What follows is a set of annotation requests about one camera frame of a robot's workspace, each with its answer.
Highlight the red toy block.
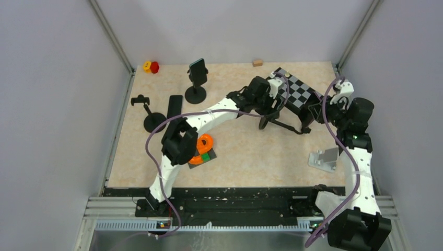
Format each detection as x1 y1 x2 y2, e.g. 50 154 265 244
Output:
149 61 159 74

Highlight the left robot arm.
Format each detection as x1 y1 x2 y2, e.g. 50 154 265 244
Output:
145 72 289 216

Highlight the green building brick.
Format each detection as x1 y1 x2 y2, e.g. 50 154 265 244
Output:
200 153 211 163

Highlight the grey building baseplate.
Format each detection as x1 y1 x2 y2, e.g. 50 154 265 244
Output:
188 149 217 169

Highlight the black phone stand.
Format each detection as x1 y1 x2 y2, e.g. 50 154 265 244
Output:
258 115 311 135
130 94 167 133
184 86 207 105

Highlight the black grey chessboard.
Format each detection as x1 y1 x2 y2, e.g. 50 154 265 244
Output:
277 73 323 115

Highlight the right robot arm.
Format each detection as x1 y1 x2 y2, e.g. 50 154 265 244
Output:
306 98 392 250

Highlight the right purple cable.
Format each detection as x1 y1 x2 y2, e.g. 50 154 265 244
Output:
304 76 362 249

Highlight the white plastic phone holder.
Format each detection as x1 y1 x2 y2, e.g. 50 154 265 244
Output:
308 147 339 173

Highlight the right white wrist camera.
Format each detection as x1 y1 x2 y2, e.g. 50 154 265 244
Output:
329 79 354 105

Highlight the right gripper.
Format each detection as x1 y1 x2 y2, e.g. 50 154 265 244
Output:
309 94 349 129

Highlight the black phone upper left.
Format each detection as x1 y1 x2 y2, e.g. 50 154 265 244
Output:
167 95 183 119

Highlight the black phone with purple edge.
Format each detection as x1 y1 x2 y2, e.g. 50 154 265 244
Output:
299 92 321 133

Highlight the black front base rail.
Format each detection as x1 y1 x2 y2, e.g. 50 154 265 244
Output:
102 186 347 227

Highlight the teal edged black phone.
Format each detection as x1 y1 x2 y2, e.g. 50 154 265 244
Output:
188 58 208 88

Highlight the yellow toy block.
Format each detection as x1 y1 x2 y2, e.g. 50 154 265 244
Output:
143 61 151 74

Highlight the orange plastic ring toy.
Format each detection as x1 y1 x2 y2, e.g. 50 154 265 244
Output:
194 133 214 156

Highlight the small wooden block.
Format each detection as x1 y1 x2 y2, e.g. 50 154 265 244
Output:
252 60 264 67

